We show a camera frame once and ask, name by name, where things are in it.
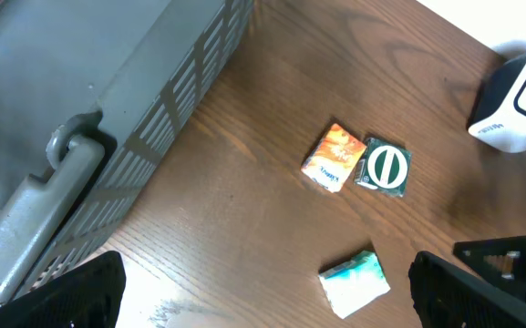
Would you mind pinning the dark grey plastic basket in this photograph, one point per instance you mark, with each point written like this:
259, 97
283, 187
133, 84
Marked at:
127, 74

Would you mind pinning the round green white item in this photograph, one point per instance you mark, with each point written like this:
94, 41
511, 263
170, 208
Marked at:
384, 167

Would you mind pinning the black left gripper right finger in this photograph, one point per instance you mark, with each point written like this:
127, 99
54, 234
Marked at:
446, 296

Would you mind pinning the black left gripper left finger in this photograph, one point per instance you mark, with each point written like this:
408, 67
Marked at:
88, 296

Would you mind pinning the orange tissue pack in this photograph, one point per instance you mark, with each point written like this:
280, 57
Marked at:
335, 156

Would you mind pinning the green tissue pack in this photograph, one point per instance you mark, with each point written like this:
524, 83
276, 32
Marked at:
354, 284

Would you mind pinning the grey basket handle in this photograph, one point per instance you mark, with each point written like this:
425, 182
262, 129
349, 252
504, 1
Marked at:
33, 213

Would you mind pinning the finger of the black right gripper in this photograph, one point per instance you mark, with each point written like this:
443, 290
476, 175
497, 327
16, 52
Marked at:
500, 262

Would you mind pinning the white barcode scanner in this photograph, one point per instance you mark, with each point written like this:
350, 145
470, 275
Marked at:
499, 119

